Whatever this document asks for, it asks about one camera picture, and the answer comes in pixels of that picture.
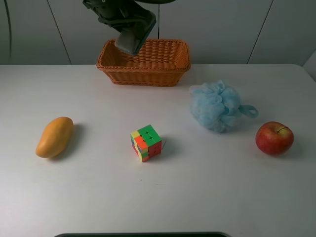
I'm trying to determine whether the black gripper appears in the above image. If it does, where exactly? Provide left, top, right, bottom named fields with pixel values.
left=82, top=0, right=157, bottom=56

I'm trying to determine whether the yellow mango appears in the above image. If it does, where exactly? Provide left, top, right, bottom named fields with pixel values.
left=35, top=117, right=74, bottom=158

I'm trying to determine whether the orange wicker basket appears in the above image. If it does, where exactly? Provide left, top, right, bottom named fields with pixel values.
left=96, top=39, right=191, bottom=87

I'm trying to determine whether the multicoloured puzzle cube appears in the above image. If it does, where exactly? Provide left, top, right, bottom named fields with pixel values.
left=130, top=124, right=162, bottom=162

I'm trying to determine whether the red apple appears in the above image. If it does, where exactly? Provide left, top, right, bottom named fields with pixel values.
left=255, top=121, right=294, bottom=156

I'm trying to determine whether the blue mesh bath sponge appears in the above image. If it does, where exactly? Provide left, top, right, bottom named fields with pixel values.
left=189, top=80, right=259, bottom=133

